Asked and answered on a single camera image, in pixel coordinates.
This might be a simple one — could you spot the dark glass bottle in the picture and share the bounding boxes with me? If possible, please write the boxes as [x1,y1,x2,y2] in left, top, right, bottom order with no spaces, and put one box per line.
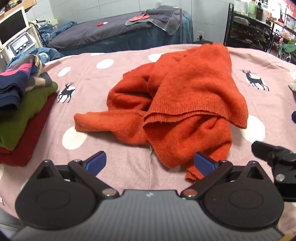
[255,2,264,20]

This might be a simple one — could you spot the navy folded garment pink stripes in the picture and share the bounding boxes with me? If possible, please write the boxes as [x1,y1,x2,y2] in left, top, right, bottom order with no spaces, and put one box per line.
[0,61,35,114]

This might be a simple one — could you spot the white machine with screen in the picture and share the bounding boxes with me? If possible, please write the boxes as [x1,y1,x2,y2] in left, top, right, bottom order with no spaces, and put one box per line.
[0,6,41,66]

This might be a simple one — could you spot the blue denim garment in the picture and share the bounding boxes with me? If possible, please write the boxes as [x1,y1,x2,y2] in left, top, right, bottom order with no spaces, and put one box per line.
[38,21,78,47]
[6,47,65,70]

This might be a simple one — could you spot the orange knit sweater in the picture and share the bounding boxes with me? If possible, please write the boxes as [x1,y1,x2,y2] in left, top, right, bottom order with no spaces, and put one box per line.
[74,43,249,183]

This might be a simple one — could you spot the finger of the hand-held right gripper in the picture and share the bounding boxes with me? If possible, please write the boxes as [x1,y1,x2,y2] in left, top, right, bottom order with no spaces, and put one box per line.
[252,140,296,202]

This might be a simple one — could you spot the green folded sweater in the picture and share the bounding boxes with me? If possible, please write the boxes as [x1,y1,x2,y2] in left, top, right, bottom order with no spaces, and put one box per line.
[0,81,59,150]

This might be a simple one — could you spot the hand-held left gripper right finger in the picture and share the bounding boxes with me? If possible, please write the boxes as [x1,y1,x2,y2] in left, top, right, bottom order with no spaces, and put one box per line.
[180,152,271,199]

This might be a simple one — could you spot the black metal shelf rack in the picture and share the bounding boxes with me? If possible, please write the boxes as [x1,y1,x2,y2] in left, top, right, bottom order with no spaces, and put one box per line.
[224,3,296,63]

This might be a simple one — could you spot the pink deer printed blanket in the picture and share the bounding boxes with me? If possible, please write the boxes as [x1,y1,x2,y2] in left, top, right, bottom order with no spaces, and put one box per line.
[0,44,296,223]

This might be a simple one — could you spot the massage bed grey sheet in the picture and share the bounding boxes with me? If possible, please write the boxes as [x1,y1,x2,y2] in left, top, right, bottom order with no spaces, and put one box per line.
[46,6,193,56]

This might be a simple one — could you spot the grey towel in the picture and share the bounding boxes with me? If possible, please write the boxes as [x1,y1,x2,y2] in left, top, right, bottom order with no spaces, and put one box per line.
[146,6,186,36]

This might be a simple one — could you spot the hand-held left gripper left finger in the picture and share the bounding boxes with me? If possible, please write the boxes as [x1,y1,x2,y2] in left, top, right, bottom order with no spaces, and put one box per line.
[29,151,119,199]

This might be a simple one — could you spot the pink red cloth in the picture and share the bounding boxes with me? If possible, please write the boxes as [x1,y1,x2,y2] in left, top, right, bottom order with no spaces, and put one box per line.
[129,13,151,23]

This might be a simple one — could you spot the green plastic bottle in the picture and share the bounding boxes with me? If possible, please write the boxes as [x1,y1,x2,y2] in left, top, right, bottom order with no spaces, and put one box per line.
[248,0,257,19]

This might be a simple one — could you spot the dark red folded sweater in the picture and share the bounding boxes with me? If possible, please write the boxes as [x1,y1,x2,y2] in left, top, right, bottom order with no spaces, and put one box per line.
[0,93,58,167]

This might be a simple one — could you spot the green leafy plant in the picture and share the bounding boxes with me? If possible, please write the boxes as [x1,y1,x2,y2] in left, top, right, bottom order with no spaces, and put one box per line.
[277,38,296,63]

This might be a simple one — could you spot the patterned multicolour folded garment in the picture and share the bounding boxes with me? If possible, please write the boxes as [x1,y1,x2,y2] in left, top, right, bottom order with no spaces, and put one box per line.
[22,54,53,92]

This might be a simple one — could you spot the thin metal pole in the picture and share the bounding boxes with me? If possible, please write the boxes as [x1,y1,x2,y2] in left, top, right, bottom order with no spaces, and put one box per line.
[179,8,183,44]

